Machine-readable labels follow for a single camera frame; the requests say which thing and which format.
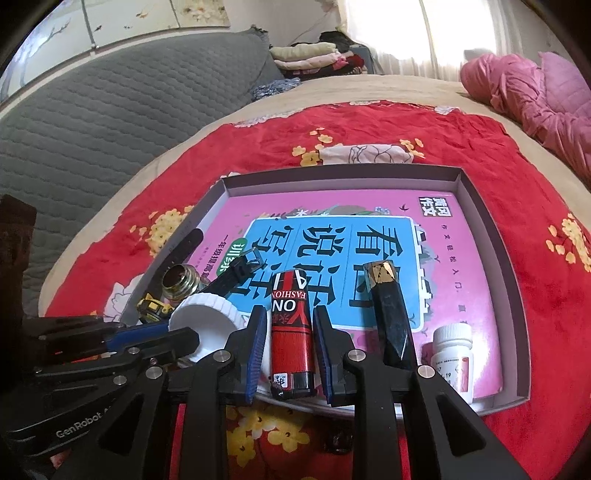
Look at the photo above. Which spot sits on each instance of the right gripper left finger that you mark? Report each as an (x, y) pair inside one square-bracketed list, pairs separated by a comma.
[(226, 376)]

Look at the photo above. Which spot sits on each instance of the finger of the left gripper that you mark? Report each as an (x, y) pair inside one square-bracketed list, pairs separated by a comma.
[(123, 350), (59, 340)]

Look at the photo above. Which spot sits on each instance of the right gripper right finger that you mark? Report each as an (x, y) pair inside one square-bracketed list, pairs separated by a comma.
[(406, 416)]

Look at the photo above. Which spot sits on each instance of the white plastic jar lid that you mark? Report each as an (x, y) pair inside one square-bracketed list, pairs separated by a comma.
[(213, 318)]

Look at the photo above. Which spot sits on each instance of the black yellow wrist watch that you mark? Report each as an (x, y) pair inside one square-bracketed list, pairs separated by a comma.
[(152, 307)]

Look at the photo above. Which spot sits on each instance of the brass threaded pipe fitting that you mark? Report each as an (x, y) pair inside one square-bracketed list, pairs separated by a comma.
[(181, 281)]

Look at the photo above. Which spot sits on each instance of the white pill bottle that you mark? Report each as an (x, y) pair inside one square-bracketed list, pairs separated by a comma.
[(453, 358)]

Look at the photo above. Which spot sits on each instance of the red fashion lighter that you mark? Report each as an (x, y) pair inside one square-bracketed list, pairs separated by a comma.
[(292, 360)]

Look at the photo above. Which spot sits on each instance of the grey cardboard box tray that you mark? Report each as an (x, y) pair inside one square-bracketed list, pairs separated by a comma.
[(505, 293)]

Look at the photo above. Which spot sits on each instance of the pink Chinese workbook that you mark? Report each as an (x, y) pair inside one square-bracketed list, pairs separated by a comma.
[(332, 234)]

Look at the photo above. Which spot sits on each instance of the grey quilted headboard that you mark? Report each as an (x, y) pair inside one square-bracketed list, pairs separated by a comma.
[(68, 147)]

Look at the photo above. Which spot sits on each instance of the red floral blanket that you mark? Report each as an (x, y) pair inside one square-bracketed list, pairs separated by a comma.
[(549, 247)]

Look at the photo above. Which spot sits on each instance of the blue patterned cloth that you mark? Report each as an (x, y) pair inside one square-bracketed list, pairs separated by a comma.
[(275, 87)]

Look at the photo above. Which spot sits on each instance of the folded clothes stack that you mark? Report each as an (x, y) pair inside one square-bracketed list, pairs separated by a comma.
[(335, 54)]

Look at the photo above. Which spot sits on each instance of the beige bed sheet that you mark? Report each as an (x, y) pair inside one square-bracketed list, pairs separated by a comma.
[(406, 89)]

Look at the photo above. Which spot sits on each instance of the pink quilted duvet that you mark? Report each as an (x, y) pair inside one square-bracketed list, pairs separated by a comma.
[(550, 100)]

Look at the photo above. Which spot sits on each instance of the white window curtain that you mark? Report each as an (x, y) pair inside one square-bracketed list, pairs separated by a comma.
[(431, 39)]

